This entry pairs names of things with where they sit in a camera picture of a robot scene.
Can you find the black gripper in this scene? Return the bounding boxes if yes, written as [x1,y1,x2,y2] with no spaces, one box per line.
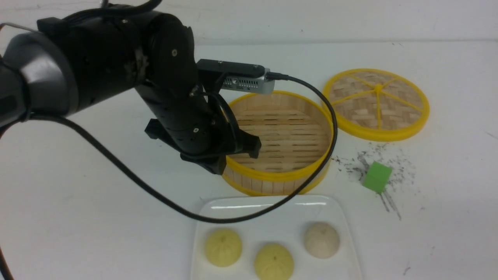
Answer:
[136,85,261,175]

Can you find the yellow steamed bun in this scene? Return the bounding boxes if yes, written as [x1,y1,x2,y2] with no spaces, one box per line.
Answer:
[204,228,243,268]
[254,243,294,280]

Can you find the white steamed bun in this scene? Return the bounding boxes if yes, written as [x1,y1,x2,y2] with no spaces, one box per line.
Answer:
[303,222,341,259]

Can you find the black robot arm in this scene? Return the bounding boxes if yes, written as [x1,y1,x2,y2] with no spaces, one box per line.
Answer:
[1,5,265,175]

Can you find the white square plate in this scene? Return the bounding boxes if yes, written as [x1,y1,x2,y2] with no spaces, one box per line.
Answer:
[190,195,363,280]

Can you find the yellow steamed bun on plate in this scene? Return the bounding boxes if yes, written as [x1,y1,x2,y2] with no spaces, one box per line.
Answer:
[254,243,294,280]

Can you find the yellow bamboo steamer basket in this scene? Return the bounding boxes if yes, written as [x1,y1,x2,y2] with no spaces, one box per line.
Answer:
[223,91,333,196]

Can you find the green cube block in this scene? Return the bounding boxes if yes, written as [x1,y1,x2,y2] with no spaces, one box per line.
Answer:
[362,161,393,194]

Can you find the yellow bamboo steamer lid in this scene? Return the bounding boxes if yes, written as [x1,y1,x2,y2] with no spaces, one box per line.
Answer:
[323,68,430,142]

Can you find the black camera cable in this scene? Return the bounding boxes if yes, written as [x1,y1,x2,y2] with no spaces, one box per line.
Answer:
[0,72,338,280]

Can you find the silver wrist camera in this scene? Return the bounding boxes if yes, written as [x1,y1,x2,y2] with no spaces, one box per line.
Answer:
[197,59,275,95]

